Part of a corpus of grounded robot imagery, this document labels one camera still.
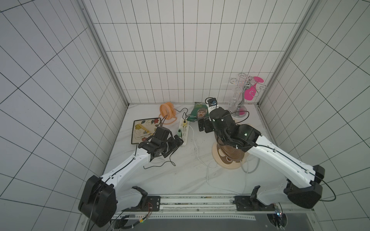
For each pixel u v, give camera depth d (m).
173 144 0.73
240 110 1.14
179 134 0.92
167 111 1.01
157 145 0.62
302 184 0.39
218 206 0.73
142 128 1.04
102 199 0.39
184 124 0.98
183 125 0.98
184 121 0.98
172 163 0.87
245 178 0.83
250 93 0.89
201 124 0.60
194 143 0.92
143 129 1.03
